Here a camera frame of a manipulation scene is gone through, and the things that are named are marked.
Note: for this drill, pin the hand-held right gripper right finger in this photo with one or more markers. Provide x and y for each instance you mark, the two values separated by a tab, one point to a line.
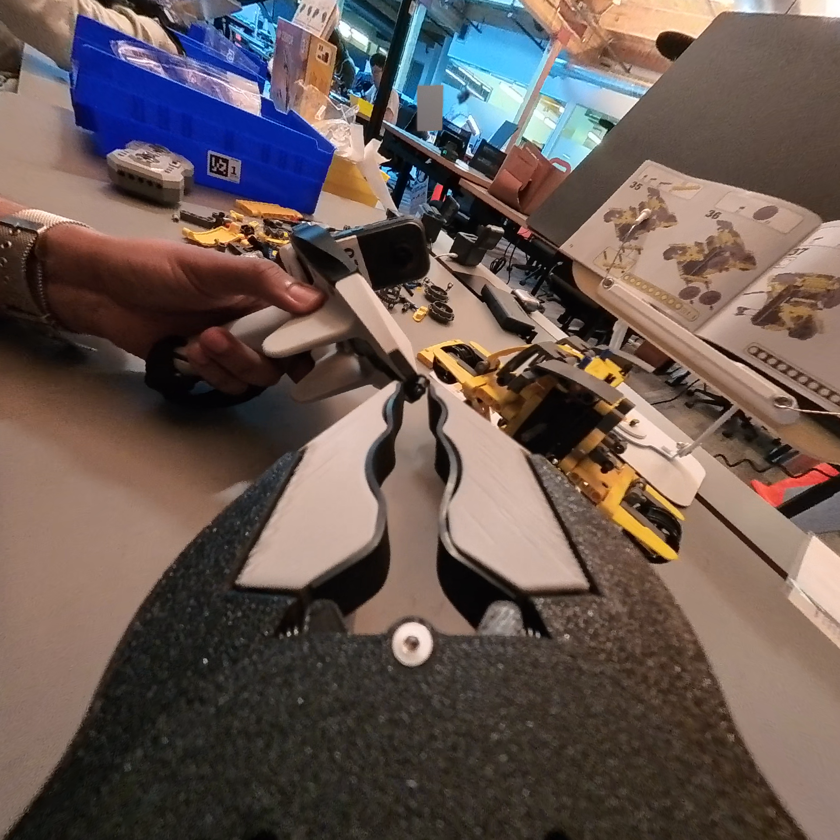
512	525

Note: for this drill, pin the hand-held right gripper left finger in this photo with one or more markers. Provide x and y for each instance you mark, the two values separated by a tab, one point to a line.
321	518

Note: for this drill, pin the clear plastic bags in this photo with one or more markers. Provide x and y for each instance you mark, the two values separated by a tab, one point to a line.
184	72

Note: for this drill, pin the paper in clear holder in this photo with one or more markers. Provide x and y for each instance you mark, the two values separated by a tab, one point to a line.
817	590

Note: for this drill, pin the person's left hand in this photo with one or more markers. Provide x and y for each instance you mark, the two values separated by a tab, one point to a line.
144	282

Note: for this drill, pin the yellow bin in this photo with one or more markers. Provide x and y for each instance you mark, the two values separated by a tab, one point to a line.
348	180

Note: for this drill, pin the black pole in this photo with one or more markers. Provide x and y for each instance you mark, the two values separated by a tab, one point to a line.
390	65

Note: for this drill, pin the pile of toy brick pieces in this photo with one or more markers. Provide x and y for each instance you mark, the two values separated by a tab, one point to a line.
262	229

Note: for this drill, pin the white book stand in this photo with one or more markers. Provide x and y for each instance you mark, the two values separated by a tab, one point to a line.
722	98

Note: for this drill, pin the brown paper bag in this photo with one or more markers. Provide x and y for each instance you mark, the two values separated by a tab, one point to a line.
525	177

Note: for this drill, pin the grey toy battery box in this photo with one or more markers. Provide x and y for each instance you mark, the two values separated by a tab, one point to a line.
148	170

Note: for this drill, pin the toy instruction booklet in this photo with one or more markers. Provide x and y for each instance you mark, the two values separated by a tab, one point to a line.
709	262

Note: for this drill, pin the black charger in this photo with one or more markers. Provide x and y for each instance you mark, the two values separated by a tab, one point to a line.
479	246
439	220

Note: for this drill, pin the yellow grey brick toy vehicle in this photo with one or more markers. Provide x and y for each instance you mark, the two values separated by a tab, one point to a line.
564	420

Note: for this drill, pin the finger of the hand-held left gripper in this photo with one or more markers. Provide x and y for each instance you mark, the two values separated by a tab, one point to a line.
380	321

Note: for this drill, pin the orange cone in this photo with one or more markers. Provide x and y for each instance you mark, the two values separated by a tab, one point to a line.
794	485

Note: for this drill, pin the cardboard toy box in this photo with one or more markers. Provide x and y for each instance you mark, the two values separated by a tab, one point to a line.
305	65

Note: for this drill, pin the blue plastic bin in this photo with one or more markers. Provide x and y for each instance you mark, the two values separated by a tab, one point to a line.
164	124

